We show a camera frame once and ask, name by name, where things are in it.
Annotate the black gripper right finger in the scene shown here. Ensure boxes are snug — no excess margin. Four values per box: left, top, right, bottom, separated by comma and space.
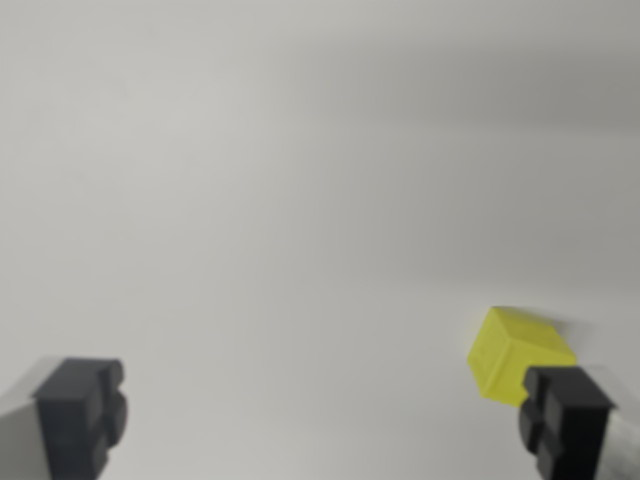
517, 365, 640, 480

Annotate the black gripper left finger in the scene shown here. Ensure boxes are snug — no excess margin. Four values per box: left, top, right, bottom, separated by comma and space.
0, 355, 129, 480

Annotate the yellow cube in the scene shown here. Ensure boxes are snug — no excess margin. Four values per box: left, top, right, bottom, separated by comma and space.
466, 305, 578, 408

